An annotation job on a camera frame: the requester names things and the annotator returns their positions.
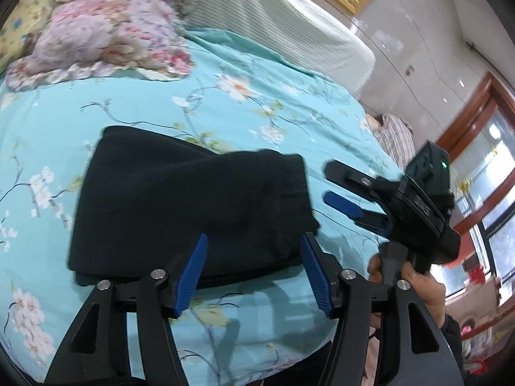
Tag striped cloth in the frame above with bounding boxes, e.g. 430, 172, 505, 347
372, 113, 416, 170

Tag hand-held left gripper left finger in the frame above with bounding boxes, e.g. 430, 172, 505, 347
44, 233, 209, 386

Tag white striped headboard cushion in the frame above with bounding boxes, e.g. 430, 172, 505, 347
54, 0, 377, 99

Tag black pants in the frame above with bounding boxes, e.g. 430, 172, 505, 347
66, 125, 320, 290

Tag yellow cartoon print pillow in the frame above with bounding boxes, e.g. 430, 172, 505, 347
0, 0, 61, 73

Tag wooden framed window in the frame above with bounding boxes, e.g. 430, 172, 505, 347
435, 71, 515, 342

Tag person's right hand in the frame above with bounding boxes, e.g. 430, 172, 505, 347
367, 255, 447, 328

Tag pink floral ruffled pillow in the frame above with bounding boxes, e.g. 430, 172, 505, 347
5, 0, 194, 94

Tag light blue floral bedsheet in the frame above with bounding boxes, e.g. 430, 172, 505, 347
0, 27, 407, 386

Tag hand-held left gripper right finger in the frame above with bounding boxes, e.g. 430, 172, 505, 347
300, 232, 464, 386

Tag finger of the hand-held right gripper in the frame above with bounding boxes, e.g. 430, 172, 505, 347
323, 190, 393, 237
324, 160, 401, 210

